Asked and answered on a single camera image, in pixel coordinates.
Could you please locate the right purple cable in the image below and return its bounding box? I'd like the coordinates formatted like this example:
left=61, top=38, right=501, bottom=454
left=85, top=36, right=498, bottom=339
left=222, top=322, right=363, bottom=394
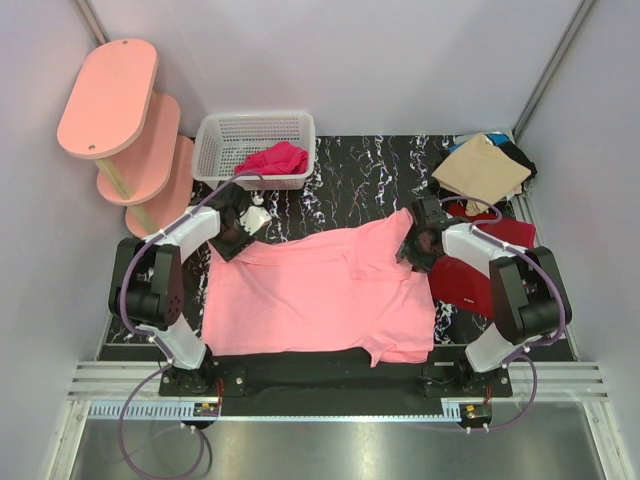
left=439, top=195, right=571, bottom=434

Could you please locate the light pink t shirt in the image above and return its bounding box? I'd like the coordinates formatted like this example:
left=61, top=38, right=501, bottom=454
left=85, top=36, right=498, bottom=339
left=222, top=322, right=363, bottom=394
left=201, top=209, right=436, bottom=366

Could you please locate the purple cable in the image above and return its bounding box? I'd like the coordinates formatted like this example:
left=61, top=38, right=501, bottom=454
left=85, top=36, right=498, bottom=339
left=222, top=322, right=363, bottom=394
left=117, top=170, right=266, bottom=479
left=439, top=195, right=571, bottom=434

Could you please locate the beige folded t shirt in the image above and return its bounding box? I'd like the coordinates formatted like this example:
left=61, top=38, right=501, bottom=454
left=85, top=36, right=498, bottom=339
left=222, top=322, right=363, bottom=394
left=433, top=134, right=532, bottom=217

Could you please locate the corner aluminium post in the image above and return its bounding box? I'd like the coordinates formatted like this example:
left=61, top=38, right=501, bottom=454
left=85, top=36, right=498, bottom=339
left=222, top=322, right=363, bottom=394
left=512, top=0, right=599, bottom=142
left=71, top=0, right=109, bottom=46

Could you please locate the aluminium frame rail front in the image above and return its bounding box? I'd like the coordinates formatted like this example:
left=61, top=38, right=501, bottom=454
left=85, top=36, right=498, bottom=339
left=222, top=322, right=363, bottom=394
left=69, top=361, right=608, bottom=423

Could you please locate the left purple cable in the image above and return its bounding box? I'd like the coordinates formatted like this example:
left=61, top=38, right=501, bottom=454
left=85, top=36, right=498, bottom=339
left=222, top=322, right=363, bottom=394
left=117, top=170, right=266, bottom=479

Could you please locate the magenta t shirt in basket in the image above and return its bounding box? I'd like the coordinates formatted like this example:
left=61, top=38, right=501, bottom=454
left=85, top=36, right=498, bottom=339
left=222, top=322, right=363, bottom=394
left=234, top=142, right=309, bottom=176

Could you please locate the white plastic laundry basket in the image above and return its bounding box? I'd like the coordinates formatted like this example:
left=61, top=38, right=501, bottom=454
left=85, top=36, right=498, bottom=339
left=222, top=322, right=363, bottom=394
left=191, top=110, right=316, bottom=191

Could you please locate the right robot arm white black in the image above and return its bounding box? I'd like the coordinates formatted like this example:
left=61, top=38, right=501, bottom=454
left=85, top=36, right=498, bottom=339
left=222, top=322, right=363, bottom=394
left=397, top=196, right=572, bottom=397

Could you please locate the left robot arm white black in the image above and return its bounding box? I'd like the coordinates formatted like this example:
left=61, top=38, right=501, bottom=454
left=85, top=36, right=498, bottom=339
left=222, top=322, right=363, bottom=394
left=108, top=184, right=270, bottom=396

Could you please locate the blue folded garment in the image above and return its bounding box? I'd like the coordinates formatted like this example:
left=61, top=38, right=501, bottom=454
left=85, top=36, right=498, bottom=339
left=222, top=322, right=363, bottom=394
left=448, top=131, right=512, bottom=153

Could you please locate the right corner aluminium post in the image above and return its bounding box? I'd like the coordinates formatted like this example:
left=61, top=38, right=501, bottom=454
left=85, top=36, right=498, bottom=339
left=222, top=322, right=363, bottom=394
left=512, top=0, right=599, bottom=142

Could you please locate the red plastic folding board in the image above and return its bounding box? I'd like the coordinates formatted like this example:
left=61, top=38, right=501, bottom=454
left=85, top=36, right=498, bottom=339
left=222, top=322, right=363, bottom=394
left=428, top=217, right=536, bottom=318

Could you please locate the left corner aluminium post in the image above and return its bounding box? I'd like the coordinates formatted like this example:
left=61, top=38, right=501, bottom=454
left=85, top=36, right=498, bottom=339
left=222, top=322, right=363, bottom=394
left=71, top=0, right=109, bottom=46

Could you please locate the pink three tier shelf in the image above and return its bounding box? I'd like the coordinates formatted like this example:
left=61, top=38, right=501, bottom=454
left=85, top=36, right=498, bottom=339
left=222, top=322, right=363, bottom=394
left=57, top=38, right=194, bottom=237

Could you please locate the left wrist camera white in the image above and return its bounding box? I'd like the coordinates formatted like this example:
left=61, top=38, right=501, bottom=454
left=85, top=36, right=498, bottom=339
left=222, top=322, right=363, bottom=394
left=239, top=194, right=272, bottom=236

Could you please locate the black folded garment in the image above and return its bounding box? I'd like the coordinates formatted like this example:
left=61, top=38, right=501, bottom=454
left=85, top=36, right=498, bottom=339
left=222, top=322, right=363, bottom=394
left=499, top=141, right=538, bottom=189

